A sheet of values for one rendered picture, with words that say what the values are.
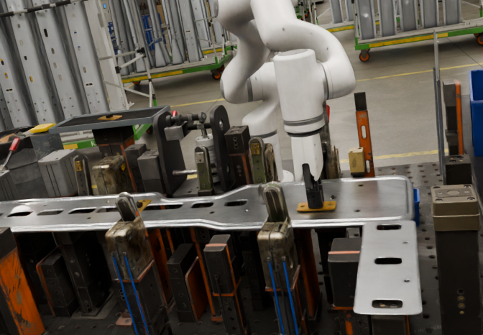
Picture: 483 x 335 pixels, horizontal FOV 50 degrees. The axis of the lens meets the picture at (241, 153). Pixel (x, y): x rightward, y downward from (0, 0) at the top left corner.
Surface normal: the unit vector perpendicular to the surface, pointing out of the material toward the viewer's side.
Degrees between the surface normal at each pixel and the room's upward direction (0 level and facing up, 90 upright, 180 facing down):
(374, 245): 0
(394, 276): 0
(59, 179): 90
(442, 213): 88
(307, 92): 90
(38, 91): 84
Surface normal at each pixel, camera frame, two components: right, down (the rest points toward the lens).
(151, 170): -0.27, 0.36
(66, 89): -0.06, 0.29
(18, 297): 0.95, -0.07
